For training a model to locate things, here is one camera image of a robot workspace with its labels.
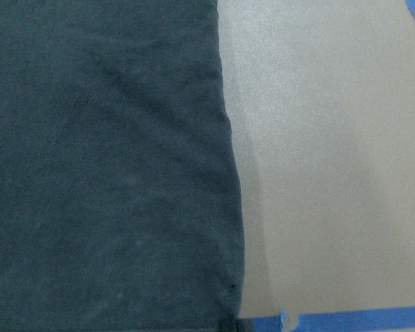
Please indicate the black graphic t-shirt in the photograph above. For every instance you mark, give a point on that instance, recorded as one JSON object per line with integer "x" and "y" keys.
{"x": 120, "y": 202}

